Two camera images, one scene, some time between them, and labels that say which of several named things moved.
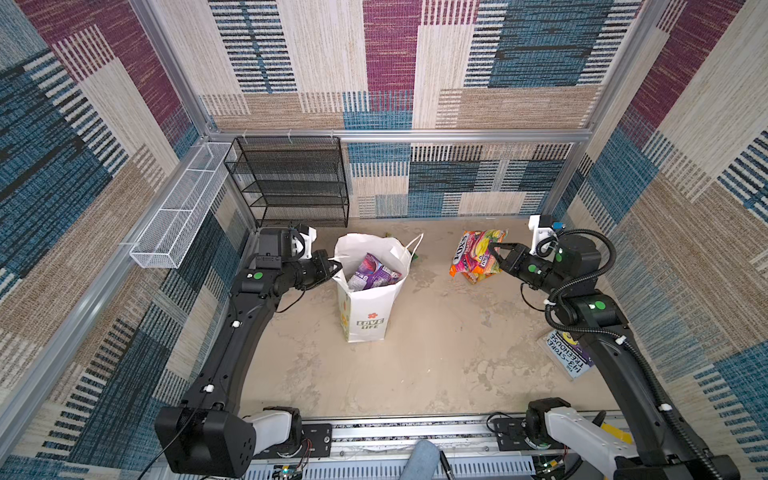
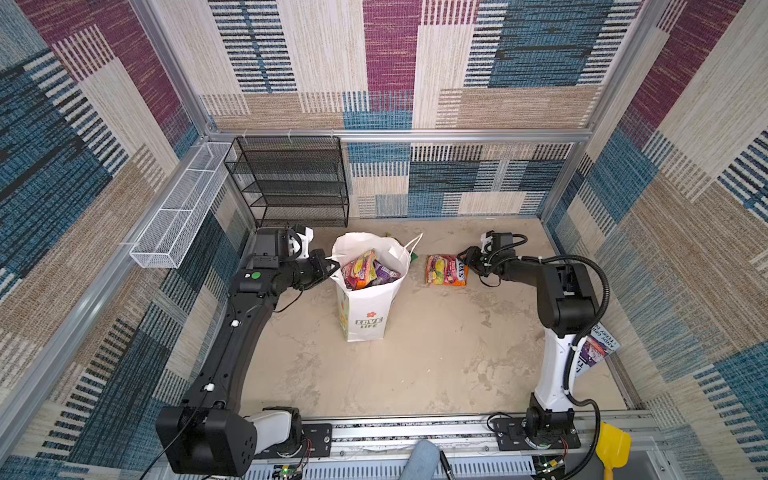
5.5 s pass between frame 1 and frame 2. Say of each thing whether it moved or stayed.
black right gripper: moved
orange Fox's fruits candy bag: moved
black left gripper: stayed
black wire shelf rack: stayed
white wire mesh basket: stayed
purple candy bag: stayed
